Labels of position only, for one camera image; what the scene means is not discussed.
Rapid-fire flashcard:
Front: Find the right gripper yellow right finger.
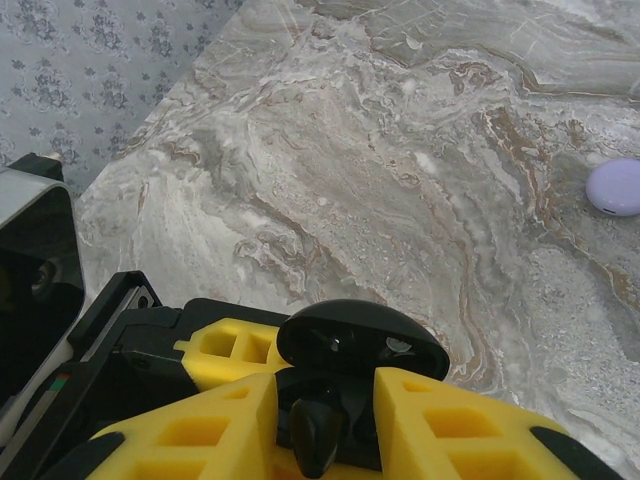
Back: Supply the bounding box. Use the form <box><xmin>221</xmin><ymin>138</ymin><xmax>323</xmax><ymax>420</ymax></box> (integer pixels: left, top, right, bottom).
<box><xmin>374</xmin><ymin>368</ymin><xmax>621</xmax><ymax>480</ymax></box>

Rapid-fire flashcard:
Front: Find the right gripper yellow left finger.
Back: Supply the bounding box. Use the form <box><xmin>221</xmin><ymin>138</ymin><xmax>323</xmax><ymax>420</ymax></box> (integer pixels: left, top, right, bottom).
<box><xmin>37</xmin><ymin>372</ymin><xmax>276</xmax><ymax>480</ymax></box>

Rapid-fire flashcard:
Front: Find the purple earbud charging case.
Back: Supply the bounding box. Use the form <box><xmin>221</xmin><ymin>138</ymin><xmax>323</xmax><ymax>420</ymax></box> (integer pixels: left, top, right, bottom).
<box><xmin>585</xmin><ymin>157</ymin><xmax>640</xmax><ymax>218</ymax></box>

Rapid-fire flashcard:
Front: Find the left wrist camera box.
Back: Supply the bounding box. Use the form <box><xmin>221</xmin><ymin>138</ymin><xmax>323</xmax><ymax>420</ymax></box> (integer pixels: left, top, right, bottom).
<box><xmin>0</xmin><ymin>152</ymin><xmax>86</xmax><ymax>426</ymax></box>

